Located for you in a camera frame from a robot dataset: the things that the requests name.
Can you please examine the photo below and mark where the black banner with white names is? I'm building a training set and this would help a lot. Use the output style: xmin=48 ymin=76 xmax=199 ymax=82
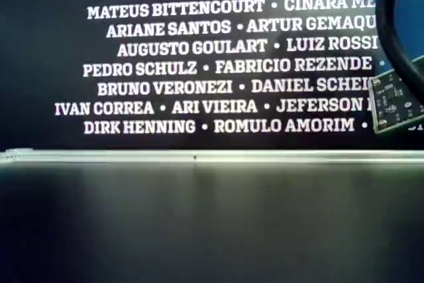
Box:
xmin=0 ymin=0 xmax=424 ymax=150

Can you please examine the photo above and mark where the thick black camera cable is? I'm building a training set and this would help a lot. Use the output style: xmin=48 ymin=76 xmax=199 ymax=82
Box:
xmin=376 ymin=0 xmax=424 ymax=98

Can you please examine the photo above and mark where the aluminium table frame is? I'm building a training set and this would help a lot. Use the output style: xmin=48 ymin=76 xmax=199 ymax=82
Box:
xmin=0 ymin=148 xmax=424 ymax=166

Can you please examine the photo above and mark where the light blue cloth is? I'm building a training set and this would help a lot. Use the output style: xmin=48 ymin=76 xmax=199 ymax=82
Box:
xmin=327 ymin=0 xmax=424 ymax=64

